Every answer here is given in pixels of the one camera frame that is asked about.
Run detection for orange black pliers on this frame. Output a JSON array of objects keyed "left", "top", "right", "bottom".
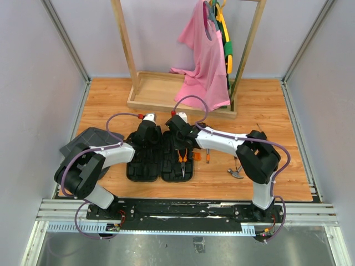
[{"left": 177, "top": 149, "right": 187, "bottom": 178}]

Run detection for black plastic tool case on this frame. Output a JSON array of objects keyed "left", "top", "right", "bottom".
[{"left": 126, "top": 131, "right": 194, "bottom": 182}]

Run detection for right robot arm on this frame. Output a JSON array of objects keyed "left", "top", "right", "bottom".
[{"left": 166, "top": 111, "right": 281, "bottom": 222}]

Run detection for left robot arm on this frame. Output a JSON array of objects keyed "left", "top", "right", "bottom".
[{"left": 54, "top": 112, "right": 160, "bottom": 219}]

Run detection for silver orange utility knife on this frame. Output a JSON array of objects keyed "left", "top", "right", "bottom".
[{"left": 206, "top": 149, "right": 210, "bottom": 164}]

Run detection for wooden clothes rack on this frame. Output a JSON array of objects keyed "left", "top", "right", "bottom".
[{"left": 111, "top": 1, "right": 266, "bottom": 119}]

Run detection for dark grey folded cloth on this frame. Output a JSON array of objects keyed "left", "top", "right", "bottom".
[{"left": 59, "top": 127, "right": 119, "bottom": 162}]

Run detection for pink t-shirt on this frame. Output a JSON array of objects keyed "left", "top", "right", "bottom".
[{"left": 170, "top": 1, "right": 230, "bottom": 111}]

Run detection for claw hammer black grip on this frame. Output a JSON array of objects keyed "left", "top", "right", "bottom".
[{"left": 227, "top": 165, "right": 244, "bottom": 179}]

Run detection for green yellow hangers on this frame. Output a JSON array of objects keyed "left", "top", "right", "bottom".
[{"left": 209, "top": 1, "right": 233, "bottom": 91}]

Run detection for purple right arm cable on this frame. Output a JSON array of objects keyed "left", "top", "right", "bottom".
[{"left": 171, "top": 95, "right": 291, "bottom": 244}]

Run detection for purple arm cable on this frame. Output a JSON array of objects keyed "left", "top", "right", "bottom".
[
  {"left": 59, "top": 112, "right": 141, "bottom": 241},
  {"left": 171, "top": 95, "right": 291, "bottom": 244}
]

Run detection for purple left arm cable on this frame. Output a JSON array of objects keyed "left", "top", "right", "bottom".
[{"left": 59, "top": 112, "right": 141, "bottom": 241}]

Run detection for grey cable duct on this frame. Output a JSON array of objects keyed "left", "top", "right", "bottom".
[{"left": 47, "top": 222, "right": 256, "bottom": 237}]

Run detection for right aluminium frame post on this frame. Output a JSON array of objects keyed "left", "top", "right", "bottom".
[{"left": 281, "top": 0, "right": 338, "bottom": 84}]

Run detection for aluminium frame post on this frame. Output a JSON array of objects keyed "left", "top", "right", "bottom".
[
  {"left": 40, "top": 0, "right": 92, "bottom": 84},
  {"left": 281, "top": 0, "right": 338, "bottom": 84}
]

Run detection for left aluminium frame post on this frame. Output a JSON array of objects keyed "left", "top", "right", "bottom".
[{"left": 40, "top": 0, "right": 92, "bottom": 84}]

